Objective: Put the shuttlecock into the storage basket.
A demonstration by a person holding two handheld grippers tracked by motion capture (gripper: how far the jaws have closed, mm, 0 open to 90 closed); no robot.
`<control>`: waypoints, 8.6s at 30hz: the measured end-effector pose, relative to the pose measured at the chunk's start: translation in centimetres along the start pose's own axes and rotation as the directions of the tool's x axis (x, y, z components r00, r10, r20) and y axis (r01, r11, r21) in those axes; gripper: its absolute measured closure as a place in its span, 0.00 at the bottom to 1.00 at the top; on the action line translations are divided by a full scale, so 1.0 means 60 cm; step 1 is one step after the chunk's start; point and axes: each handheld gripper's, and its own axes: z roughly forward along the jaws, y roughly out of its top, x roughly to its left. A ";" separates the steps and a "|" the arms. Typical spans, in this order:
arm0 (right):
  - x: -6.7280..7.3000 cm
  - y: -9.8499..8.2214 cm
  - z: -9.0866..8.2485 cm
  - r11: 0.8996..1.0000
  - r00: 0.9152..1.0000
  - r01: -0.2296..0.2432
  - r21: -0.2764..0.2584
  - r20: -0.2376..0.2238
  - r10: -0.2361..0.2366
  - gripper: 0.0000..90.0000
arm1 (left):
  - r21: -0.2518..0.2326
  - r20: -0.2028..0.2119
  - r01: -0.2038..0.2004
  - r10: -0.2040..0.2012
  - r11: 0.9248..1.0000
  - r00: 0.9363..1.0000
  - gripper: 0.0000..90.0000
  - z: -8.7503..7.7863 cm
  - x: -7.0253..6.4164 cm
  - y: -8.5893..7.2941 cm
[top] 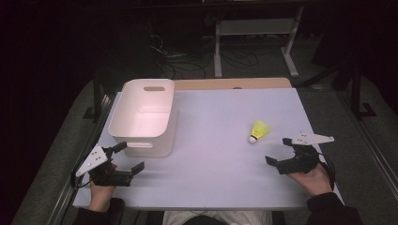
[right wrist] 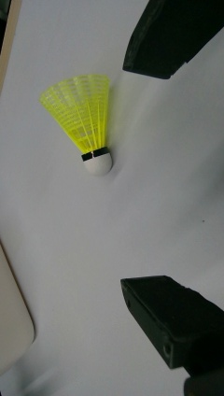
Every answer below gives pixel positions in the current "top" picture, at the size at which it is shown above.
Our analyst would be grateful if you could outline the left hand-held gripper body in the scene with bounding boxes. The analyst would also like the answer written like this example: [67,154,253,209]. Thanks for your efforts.
[75,144,134,188]

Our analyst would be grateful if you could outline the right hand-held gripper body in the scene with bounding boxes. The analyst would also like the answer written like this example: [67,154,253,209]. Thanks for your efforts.
[277,131,335,175]

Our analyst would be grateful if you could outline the yellow shuttlecock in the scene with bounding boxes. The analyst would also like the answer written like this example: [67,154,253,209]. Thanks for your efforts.
[248,119,271,145]

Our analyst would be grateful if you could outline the white plastic storage bin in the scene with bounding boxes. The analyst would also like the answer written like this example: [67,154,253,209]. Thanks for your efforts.
[108,78,178,158]

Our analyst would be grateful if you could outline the person's right hand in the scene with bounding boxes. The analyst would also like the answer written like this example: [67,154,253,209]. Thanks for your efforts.
[285,162,333,197]

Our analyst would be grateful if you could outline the person's left hand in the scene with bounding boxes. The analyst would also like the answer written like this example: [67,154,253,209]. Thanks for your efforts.
[88,181,116,213]

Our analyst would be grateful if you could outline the black metal stand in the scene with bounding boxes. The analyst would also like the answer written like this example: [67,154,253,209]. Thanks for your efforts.
[294,57,378,122]
[82,68,111,124]

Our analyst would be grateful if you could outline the white table board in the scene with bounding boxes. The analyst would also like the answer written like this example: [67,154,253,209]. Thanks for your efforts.
[72,88,344,210]

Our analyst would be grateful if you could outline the wooden table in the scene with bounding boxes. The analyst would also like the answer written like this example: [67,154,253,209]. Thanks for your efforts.
[173,77,293,92]

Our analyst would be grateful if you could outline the person's light pants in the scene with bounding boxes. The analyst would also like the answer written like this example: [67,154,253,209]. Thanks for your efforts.
[161,209,274,225]

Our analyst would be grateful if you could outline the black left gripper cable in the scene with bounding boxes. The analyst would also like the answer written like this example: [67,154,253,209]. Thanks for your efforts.
[69,155,92,190]

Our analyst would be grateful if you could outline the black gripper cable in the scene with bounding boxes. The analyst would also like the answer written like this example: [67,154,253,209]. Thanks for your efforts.
[317,152,337,191]
[69,155,92,190]

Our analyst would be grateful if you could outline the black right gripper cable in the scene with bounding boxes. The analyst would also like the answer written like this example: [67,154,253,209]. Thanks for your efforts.
[317,152,337,191]

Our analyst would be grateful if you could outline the aluminium frame rail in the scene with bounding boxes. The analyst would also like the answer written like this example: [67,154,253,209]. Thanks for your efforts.
[336,90,398,196]
[46,93,112,225]

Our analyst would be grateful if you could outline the tangle of floor cables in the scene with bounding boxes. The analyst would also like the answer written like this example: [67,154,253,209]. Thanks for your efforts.
[145,18,264,80]

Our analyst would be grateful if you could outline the white metal desk frame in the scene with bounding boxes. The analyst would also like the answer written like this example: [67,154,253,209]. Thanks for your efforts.
[213,6,305,79]

